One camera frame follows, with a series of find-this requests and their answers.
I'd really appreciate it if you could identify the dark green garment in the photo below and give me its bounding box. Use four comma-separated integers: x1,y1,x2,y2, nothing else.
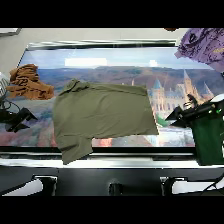
190,114,224,167

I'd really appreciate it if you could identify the silver frame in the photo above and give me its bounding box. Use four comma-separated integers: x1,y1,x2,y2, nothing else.
0,151,224,197

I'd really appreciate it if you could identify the brown garment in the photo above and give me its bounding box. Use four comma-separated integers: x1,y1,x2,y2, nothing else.
5,63,56,101

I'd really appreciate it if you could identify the black cable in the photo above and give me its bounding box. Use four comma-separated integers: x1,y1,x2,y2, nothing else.
202,172,224,193

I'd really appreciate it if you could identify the olive green T-shirt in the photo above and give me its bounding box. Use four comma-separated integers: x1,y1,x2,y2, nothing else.
52,78,160,166

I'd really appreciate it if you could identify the purple printed garment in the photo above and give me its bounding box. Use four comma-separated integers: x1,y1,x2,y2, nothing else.
174,28,224,73

